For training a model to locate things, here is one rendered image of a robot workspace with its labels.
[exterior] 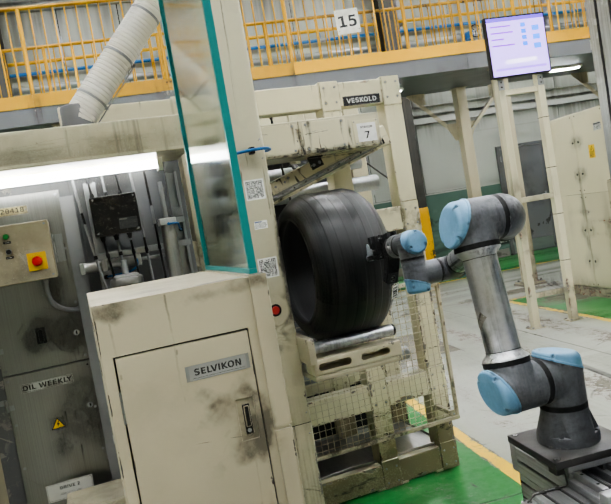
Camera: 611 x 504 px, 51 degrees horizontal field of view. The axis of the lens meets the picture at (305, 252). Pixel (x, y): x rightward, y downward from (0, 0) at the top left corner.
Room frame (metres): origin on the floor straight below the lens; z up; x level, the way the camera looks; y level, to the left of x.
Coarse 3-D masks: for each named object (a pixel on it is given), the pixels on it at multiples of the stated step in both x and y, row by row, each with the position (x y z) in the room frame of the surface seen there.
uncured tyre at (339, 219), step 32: (320, 192) 2.48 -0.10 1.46; (352, 192) 2.45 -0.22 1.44; (288, 224) 2.69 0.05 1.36; (320, 224) 2.28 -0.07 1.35; (352, 224) 2.30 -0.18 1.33; (288, 256) 2.75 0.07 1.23; (320, 256) 2.25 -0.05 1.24; (352, 256) 2.25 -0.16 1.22; (288, 288) 2.66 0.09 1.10; (320, 288) 2.27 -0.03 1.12; (352, 288) 2.26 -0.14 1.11; (384, 288) 2.30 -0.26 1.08; (320, 320) 2.33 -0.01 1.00; (352, 320) 2.32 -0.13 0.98
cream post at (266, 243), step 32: (224, 0) 2.37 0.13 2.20; (224, 32) 2.36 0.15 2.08; (224, 64) 2.35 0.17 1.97; (256, 128) 2.38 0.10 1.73; (256, 160) 2.37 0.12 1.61; (256, 256) 2.35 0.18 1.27; (288, 320) 2.38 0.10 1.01; (288, 352) 2.37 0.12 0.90; (288, 384) 2.36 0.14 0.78; (320, 480) 2.39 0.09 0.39
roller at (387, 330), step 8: (376, 328) 2.42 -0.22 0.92; (384, 328) 2.42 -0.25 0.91; (392, 328) 2.43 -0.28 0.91; (344, 336) 2.37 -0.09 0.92; (352, 336) 2.38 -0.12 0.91; (360, 336) 2.38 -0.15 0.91; (368, 336) 2.39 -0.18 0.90; (376, 336) 2.41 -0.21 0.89; (384, 336) 2.42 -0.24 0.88; (320, 344) 2.33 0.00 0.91; (328, 344) 2.34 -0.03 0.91; (336, 344) 2.35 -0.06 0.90; (344, 344) 2.36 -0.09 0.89; (352, 344) 2.38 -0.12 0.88; (320, 352) 2.34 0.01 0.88
